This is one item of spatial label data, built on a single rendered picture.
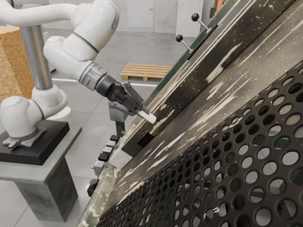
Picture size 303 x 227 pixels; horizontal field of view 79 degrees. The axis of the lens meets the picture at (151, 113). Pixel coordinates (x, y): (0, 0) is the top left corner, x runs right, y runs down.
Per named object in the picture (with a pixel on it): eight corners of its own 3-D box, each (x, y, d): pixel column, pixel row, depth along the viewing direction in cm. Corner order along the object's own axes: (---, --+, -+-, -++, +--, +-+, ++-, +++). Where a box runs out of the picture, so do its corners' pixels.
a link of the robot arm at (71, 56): (74, 83, 58) (98, 50, 59) (30, 52, 56) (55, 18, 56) (82, 85, 69) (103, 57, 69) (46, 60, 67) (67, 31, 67)
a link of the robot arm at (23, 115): (2, 131, 113) (-13, 100, 101) (32, 118, 126) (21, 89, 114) (16, 141, 106) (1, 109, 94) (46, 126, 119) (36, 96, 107)
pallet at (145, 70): (174, 70, 463) (174, 66, 457) (172, 83, 395) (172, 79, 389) (128, 66, 478) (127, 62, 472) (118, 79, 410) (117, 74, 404)
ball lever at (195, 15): (209, 36, 87) (191, 19, 91) (215, 29, 85) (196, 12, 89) (207, 35, 84) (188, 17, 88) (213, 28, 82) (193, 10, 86)
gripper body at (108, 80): (91, 95, 64) (113, 110, 65) (101, 77, 59) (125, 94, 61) (101, 86, 70) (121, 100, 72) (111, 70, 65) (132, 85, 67)
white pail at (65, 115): (60, 126, 262) (51, 97, 236) (80, 128, 260) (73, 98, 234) (48, 141, 236) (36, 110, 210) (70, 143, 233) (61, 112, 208)
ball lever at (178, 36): (192, 56, 94) (176, 39, 97) (197, 50, 92) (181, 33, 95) (189, 56, 91) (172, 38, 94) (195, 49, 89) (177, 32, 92)
